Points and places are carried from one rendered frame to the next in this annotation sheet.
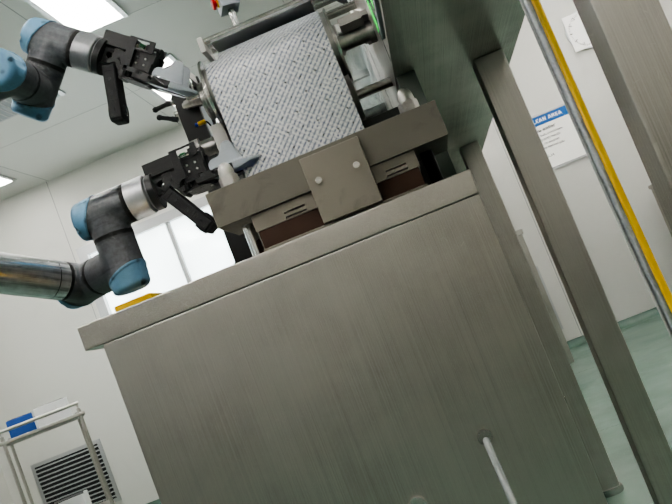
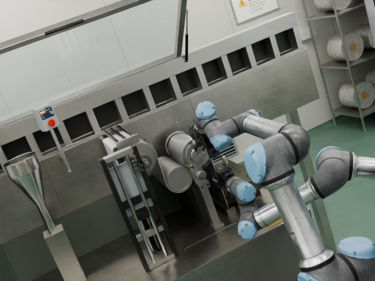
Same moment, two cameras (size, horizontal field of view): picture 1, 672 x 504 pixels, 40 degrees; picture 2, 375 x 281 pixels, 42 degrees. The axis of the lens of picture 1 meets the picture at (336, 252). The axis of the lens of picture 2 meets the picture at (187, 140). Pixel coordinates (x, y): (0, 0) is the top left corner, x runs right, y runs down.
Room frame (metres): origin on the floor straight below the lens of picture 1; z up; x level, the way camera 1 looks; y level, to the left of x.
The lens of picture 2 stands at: (2.48, 2.10, 1.94)
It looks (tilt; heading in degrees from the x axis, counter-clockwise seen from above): 16 degrees down; 250
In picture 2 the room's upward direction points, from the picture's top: 20 degrees counter-clockwise
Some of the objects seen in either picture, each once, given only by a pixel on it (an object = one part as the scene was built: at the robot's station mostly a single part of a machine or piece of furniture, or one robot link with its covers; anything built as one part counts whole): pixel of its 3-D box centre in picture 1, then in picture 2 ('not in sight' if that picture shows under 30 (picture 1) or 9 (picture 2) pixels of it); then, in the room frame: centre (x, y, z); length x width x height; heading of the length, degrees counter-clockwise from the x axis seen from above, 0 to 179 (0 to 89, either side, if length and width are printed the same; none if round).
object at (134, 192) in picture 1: (142, 197); (234, 185); (1.68, 0.30, 1.11); 0.08 x 0.05 x 0.08; 175
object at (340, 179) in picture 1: (340, 180); not in sight; (1.44, -0.05, 0.96); 0.10 x 0.03 x 0.11; 85
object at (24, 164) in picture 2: not in sight; (22, 165); (2.43, -0.06, 1.50); 0.14 x 0.14 x 0.06
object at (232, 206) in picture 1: (330, 171); (231, 178); (1.53, -0.04, 1.00); 0.40 x 0.16 x 0.06; 85
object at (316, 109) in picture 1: (296, 132); (207, 169); (1.65, -0.01, 1.11); 0.23 x 0.01 x 0.18; 85
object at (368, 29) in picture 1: (356, 37); not in sight; (1.70, -0.19, 1.25); 0.07 x 0.04 x 0.04; 85
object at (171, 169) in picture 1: (180, 176); (226, 179); (1.67, 0.22, 1.12); 0.12 x 0.08 x 0.09; 85
